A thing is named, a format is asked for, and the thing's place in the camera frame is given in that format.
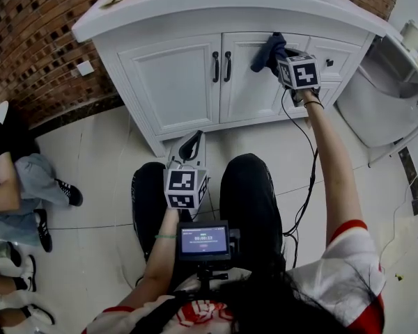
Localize white toilet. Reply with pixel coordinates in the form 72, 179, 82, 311
336, 56, 418, 149

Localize white wall socket plate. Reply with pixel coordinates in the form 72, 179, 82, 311
76, 60, 94, 77

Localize white jar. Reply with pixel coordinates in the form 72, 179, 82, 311
400, 19, 418, 51

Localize white curved countertop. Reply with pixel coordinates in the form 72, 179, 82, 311
71, 0, 403, 44

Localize black chest strap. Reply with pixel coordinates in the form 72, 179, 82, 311
132, 290, 196, 334

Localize person's right leg black trousers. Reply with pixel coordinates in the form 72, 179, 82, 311
219, 153, 286, 274

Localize white vanity cabinet frame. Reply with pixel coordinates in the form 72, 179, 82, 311
90, 26, 376, 158

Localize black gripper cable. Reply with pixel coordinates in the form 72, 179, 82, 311
281, 88, 320, 269

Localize person's white and red shirt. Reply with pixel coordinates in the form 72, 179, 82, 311
82, 220, 386, 334

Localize dark blue cloth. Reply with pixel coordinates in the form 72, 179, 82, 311
249, 31, 288, 74

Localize person's left forearm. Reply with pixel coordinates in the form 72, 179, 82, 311
120, 207, 180, 308

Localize white cabinet door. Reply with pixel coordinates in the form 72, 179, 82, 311
218, 31, 311, 125
117, 35, 224, 137

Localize black door handle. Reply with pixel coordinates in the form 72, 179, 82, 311
223, 50, 233, 83
211, 50, 220, 84

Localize black chest-mounted monitor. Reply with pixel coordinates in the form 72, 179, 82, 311
176, 221, 231, 262

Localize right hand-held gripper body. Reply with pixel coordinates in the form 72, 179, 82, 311
275, 47, 323, 109

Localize black monitor mount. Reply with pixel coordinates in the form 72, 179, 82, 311
196, 261, 231, 292

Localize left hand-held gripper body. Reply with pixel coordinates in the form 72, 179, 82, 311
163, 129, 210, 210

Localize person's right forearm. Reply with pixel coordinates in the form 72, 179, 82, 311
301, 90, 369, 245

